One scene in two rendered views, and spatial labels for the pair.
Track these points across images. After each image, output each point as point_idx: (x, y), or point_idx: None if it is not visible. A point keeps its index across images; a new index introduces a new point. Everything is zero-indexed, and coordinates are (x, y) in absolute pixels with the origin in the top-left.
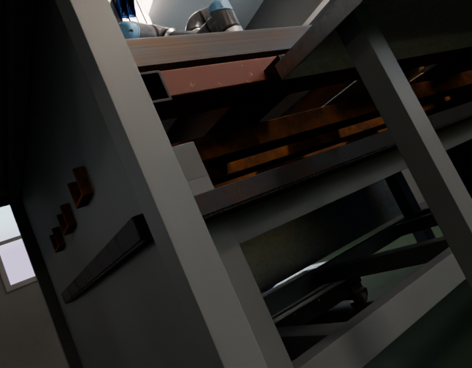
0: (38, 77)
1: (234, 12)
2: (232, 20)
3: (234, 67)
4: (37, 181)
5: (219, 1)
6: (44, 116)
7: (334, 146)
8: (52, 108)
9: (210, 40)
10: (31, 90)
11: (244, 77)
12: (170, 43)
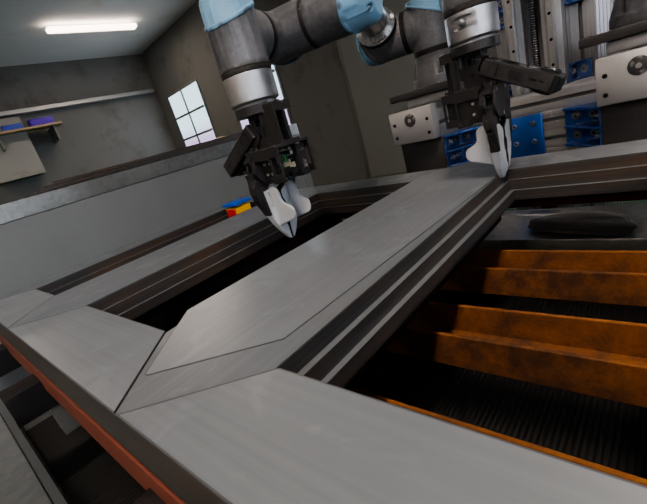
0: (59, 239)
1: (227, 32)
2: (220, 65)
3: (20, 358)
4: (205, 208)
5: (199, 7)
6: (96, 245)
7: (613, 293)
8: (68, 267)
9: (0, 327)
10: (90, 217)
11: (28, 370)
12: None
